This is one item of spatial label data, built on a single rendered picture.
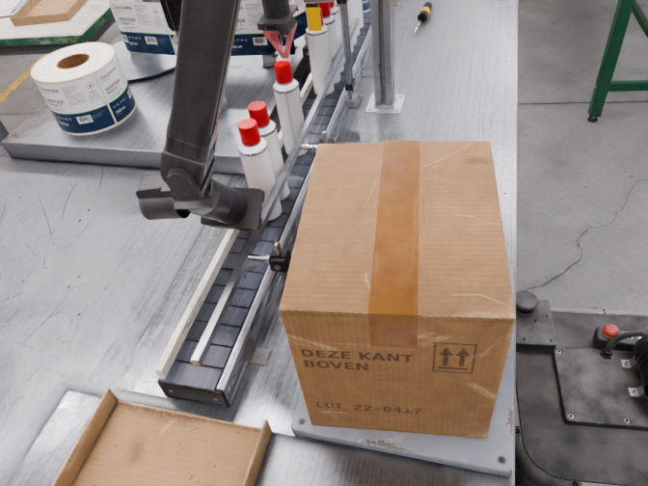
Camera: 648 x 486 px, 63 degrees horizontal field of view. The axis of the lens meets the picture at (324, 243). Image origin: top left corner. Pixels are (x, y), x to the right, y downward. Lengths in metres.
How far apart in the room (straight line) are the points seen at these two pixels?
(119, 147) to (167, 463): 0.79
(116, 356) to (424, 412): 0.53
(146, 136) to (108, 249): 0.33
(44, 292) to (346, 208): 0.69
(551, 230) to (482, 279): 1.72
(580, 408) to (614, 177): 1.33
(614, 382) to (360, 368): 1.05
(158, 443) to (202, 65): 0.53
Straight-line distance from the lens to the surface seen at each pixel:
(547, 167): 2.61
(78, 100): 1.42
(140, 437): 0.88
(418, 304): 0.55
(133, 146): 1.36
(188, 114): 0.67
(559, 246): 2.24
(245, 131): 0.91
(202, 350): 0.76
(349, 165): 0.73
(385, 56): 1.32
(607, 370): 1.61
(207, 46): 0.61
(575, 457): 1.49
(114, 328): 1.02
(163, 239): 1.14
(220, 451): 0.82
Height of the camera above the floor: 1.56
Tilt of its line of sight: 45 degrees down
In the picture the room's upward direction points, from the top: 9 degrees counter-clockwise
